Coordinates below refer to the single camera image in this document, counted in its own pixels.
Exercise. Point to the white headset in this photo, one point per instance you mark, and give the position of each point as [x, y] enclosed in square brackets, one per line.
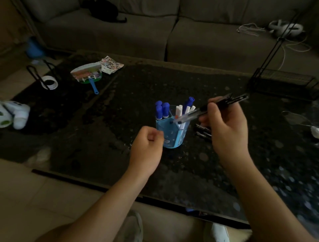
[284, 28]

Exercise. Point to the person's left hand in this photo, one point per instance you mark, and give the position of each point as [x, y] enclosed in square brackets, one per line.
[145, 154]

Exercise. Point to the person's right shoe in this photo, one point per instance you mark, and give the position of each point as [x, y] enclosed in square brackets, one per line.
[216, 233]

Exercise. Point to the blue container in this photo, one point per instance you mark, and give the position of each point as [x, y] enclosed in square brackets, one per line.
[34, 48]

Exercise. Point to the clear plastic object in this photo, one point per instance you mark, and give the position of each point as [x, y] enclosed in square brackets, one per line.
[301, 122]

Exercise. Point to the person's left shoe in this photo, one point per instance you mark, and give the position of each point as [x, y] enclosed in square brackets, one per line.
[132, 226]

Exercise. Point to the white game controller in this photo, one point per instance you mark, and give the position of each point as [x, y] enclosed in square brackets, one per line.
[17, 113]

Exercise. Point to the clear pen with black cap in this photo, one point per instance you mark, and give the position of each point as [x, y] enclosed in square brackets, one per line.
[192, 116]

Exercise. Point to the person's right forearm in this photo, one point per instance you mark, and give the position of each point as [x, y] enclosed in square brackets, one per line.
[264, 204]

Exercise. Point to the person's left fingers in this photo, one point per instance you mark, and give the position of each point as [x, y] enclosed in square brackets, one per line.
[153, 136]

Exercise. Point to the blue capped marker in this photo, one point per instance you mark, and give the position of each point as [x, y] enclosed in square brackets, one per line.
[158, 111]
[166, 109]
[188, 103]

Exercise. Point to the blue pen holder cup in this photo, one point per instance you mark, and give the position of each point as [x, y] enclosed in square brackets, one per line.
[172, 134]

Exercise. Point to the white capped pen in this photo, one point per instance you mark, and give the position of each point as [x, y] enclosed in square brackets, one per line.
[178, 111]
[187, 109]

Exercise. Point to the white tape roll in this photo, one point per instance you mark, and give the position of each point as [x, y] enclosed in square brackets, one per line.
[49, 83]

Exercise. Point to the person's left forearm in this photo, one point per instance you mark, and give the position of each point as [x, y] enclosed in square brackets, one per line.
[104, 209]

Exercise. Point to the black cloth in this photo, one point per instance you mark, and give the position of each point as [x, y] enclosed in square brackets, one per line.
[104, 10]

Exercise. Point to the person's shoe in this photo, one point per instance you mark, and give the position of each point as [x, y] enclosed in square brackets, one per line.
[216, 233]
[132, 226]

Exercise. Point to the person's right thumb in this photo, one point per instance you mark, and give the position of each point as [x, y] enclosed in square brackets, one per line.
[213, 116]

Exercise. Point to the person's right hand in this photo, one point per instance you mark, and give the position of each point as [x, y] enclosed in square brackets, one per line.
[230, 132]

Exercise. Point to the grey sofa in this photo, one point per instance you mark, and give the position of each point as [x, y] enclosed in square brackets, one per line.
[149, 32]

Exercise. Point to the colourful sticker sheet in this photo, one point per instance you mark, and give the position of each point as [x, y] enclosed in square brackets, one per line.
[111, 64]

